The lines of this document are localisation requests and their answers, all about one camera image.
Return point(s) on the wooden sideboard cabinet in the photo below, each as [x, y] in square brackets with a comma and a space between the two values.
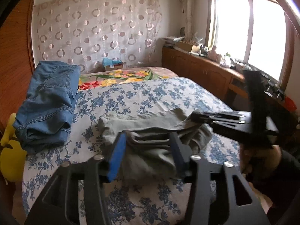
[226, 84]

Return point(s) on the small potted plant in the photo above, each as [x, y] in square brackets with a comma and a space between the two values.
[226, 60]

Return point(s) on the colourful floral blanket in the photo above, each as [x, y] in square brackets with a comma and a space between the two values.
[121, 76]

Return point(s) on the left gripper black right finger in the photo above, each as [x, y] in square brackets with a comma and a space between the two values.
[186, 165]

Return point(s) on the pink circle-pattern curtain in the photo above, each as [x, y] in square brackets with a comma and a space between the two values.
[88, 32]

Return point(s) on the pink bottle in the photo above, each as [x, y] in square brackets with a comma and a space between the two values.
[212, 54]

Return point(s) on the grey-green pants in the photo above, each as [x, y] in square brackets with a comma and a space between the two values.
[148, 153]

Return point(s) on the stack of papers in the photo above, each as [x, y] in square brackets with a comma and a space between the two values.
[171, 41]

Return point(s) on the red object on cabinet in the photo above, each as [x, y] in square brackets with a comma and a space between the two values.
[289, 104]

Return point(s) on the brown wooden wardrobe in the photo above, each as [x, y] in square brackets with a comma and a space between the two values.
[17, 63]

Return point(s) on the box with blue cloth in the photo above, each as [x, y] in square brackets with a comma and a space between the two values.
[112, 64]

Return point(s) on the cardboard box on cabinet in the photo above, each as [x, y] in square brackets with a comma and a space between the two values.
[188, 47]

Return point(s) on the blue floral bed sheet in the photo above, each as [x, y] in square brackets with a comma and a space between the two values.
[146, 190]

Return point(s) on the checked window curtain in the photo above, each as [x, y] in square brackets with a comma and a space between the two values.
[188, 7]

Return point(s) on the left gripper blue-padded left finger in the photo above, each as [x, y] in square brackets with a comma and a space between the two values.
[109, 167]

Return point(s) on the folded blue jeans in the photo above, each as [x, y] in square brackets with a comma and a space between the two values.
[44, 119]

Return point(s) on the person's right hand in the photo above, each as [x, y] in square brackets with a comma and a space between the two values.
[259, 161]

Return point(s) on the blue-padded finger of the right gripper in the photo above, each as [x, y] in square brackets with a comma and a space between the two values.
[223, 115]

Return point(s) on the window with wooden frame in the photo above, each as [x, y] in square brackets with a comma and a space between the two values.
[291, 32]

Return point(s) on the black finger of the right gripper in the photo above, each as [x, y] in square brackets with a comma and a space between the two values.
[229, 126]

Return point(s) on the yellow plush toy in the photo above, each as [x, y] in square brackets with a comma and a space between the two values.
[13, 157]

